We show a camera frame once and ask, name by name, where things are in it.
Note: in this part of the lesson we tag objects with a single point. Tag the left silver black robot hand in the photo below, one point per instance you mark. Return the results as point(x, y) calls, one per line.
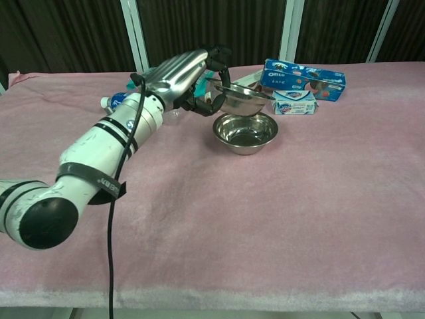
point(176, 76)

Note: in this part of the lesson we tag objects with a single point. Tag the metal bowl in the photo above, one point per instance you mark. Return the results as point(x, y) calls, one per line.
point(245, 139)
point(242, 99)

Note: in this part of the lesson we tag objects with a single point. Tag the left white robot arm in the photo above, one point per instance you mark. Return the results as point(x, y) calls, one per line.
point(93, 149)

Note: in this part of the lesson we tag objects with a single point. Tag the clear water bottle blue label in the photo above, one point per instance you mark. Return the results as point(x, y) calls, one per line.
point(114, 99)

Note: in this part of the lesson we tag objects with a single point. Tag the blue Oreo cookie box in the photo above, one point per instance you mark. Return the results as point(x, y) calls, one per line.
point(289, 78)

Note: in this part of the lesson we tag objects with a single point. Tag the white blue soap box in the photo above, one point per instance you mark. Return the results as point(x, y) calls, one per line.
point(295, 104)

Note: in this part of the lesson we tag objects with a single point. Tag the pink fleece table cloth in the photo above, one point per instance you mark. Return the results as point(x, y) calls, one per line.
point(265, 216)

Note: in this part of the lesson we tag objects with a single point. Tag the white partition frame post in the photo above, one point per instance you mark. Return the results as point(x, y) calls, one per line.
point(290, 33)
point(383, 30)
point(134, 36)

